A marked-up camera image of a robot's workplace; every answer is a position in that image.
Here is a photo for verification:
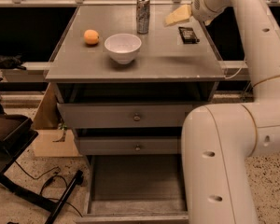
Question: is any grey open bottom drawer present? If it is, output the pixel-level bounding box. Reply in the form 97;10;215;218
76;154;189;224

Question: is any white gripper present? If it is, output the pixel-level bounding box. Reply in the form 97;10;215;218
164;0;223;26

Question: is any black rxbar chocolate packet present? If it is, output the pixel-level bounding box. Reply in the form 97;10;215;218
178;27;200;44

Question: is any silver drink can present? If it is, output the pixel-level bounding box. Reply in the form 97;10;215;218
136;0;150;34

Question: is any white ceramic bowl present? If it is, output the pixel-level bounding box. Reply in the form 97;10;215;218
105;34;142;64

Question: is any black floor cable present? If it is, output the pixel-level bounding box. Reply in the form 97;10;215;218
14;161;84;218

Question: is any orange fruit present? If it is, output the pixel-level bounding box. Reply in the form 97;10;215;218
84;30;99;46

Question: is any cardboard box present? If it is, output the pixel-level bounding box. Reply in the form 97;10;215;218
33;84;80;158

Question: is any white cable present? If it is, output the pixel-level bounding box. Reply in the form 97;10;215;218
223;59;247;80

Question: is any grey drawer cabinet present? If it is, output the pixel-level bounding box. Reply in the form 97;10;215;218
44;4;226;224

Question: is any grey middle drawer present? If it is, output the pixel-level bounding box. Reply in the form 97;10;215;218
75;136;180;155

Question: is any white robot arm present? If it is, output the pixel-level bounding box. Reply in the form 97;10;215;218
181;0;280;224

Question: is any grey top drawer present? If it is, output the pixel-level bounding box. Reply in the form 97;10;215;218
57;104;196;129

